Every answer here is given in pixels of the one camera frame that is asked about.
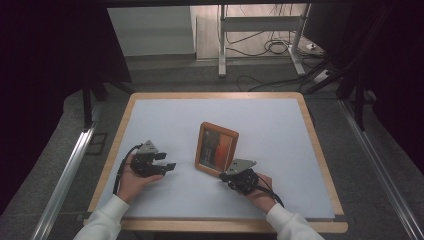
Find black floor frame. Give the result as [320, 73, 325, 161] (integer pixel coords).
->
[84, 132, 109, 156]

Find white metal desk frame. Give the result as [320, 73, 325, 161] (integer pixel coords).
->
[218, 3, 312, 78]

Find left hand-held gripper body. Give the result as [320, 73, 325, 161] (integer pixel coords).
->
[129, 139, 168, 178]

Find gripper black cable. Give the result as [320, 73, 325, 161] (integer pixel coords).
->
[112, 143, 143, 196]
[252, 173, 286, 208]

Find person's right hand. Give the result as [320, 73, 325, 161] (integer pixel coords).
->
[239, 172, 278, 215]

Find black metal stand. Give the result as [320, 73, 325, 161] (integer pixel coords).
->
[299, 58, 368, 132]
[81, 78, 135, 130]

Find tangled black floor cables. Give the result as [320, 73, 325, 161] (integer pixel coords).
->
[224, 30, 327, 59]

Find white power strip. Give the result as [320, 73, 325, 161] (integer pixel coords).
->
[313, 69, 334, 84]

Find white table mat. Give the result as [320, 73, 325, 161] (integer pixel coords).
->
[94, 98, 336, 221]

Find wooden photo frame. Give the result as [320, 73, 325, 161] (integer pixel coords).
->
[194, 121, 240, 178]

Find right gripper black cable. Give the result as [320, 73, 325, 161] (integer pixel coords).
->
[252, 173, 286, 208]

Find long black floor cable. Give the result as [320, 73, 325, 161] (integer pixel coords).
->
[236, 59, 334, 93]

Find aluminium rail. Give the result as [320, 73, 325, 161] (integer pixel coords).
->
[338, 99, 424, 240]
[31, 103, 103, 240]

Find person's left hand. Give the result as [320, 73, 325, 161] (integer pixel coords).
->
[116, 153, 165, 205]

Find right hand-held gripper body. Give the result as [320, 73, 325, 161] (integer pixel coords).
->
[223, 158, 260, 196]

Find dark curtain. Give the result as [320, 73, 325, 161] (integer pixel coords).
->
[0, 0, 133, 214]
[336, 0, 424, 174]

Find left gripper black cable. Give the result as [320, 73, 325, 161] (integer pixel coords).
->
[112, 143, 143, 196]

